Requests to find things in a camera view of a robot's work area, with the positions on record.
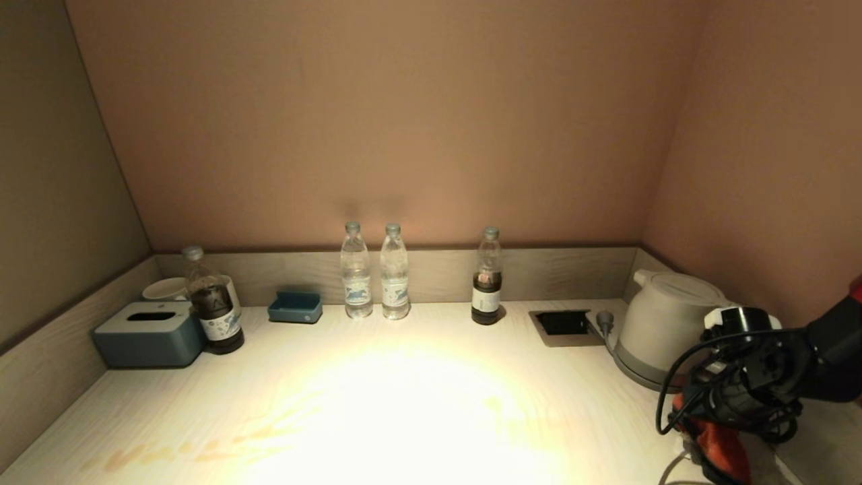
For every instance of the small blue tray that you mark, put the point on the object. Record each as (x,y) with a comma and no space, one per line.
(295,310)

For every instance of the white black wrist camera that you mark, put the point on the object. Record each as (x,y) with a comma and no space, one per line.
(741,320)

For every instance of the grey kettle base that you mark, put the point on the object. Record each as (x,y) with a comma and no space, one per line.
(636,374)

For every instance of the blue tissue box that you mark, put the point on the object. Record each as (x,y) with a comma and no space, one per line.
(148,343)

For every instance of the orange microfibre cloth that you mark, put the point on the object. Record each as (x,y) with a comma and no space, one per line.
(720,444)

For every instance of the small dark drink bottle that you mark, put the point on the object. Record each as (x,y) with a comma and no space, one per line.
(485,295)

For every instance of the recessed black socket box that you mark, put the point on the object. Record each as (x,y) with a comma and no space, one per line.
(564,325)

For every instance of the white electric kettle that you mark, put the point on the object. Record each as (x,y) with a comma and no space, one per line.
(663,316)

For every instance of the grey power plug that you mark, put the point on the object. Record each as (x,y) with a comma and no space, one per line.
(604,321)

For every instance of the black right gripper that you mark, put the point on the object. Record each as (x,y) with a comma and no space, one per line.
(761,377)

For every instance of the large dark drink bottle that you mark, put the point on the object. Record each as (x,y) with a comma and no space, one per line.
(215,312)

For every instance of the white ceramic cup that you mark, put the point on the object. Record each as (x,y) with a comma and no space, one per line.
(165,289)

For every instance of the red black right robot arm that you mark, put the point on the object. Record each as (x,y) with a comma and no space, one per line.
(838,350)

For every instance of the clear water bottle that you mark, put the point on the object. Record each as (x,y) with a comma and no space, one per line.
(394,281)
(356,281)

